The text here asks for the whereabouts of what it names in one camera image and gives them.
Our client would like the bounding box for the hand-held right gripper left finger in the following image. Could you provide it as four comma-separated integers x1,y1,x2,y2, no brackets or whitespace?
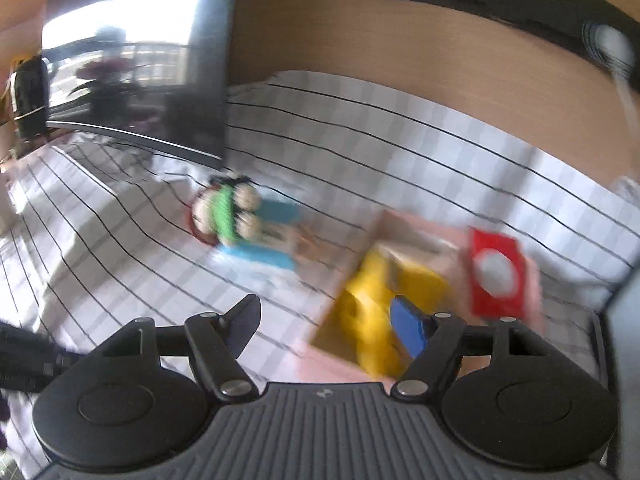
100,294,262,405

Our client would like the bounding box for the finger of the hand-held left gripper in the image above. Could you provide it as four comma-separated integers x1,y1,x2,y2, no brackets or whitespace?
0,319,85,395

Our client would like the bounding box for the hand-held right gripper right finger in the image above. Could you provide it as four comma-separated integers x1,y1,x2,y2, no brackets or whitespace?
390,295,552,402

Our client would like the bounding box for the yellow soft cloth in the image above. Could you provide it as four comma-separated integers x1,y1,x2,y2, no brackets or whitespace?
335,247,451,379

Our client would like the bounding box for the pink cardboard box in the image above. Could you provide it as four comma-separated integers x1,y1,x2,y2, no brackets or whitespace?
300,210,548,392

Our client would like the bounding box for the red packet with white circle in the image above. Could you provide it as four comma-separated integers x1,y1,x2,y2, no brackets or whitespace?
467,227,529,319

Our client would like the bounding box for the blue face mask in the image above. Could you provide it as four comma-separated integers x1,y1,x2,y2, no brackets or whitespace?
212,197,304,274

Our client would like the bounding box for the green crochet toy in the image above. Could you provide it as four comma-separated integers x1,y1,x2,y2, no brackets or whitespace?
187,174,264,249

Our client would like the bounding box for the white grid tablecloth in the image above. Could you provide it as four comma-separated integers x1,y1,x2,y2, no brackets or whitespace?
0,70,640,480

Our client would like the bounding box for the curved glass screen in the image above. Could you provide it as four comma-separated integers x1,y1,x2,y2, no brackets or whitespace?
587,260,640,480

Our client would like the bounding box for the black round device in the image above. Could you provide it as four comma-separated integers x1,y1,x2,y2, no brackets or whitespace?
7,55,51,142

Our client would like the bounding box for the black flat monitor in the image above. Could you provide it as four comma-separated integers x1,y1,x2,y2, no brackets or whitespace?
40,0,239,172

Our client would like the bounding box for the white cable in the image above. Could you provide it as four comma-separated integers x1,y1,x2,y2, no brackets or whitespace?
582,22,640,137

